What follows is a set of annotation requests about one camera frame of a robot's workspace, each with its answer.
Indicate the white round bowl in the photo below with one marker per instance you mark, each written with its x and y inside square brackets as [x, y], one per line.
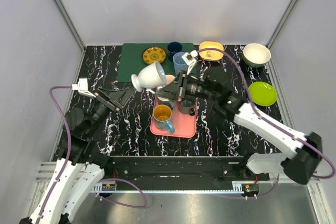
[256, 55]

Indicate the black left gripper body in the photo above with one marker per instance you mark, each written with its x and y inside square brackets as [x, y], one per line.
[108, 100]

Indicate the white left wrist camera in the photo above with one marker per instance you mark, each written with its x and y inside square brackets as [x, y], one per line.
[82, 87]

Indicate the yellow patterned plate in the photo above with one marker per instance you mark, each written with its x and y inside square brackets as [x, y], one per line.
[152, 54]

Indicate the pink and white mug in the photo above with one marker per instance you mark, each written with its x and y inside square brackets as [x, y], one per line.
[169, 78]

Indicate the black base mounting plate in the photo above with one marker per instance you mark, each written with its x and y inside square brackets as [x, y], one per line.
[161, 174]

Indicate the white grey mug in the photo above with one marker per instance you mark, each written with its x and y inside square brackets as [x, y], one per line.
[168, 102]

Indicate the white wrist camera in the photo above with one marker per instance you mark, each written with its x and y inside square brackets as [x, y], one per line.
[82, 87]
[191, 59]

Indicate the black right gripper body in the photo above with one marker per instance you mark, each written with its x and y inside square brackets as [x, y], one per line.
[192, 88]

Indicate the dark green mat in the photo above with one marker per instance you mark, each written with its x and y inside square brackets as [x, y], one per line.
[131, 61]

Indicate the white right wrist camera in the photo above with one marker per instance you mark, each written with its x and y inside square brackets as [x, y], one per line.
[191, 59]

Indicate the light blue plastic cup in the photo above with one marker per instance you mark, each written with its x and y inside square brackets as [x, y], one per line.
[179, 63]

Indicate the lime green plate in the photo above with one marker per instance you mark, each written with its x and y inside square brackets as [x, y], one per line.
[262, 93]

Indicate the dark grey mug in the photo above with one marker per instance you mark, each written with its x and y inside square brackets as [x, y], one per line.
[187, 107]

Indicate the yellow square bowl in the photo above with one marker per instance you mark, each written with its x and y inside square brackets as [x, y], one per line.
[211, 55]

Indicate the light blue glazed mug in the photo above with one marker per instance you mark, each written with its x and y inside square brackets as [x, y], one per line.
[162, 118]

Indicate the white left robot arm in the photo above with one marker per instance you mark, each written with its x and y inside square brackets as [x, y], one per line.
[78, 169]

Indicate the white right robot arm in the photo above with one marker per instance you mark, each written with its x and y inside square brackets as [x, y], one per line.
[300, 153]

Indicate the dark blue cup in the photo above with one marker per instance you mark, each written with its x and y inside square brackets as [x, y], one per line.
[173, 48]

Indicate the pink plastic tray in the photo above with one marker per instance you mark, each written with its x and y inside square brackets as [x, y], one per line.
[185, 124]

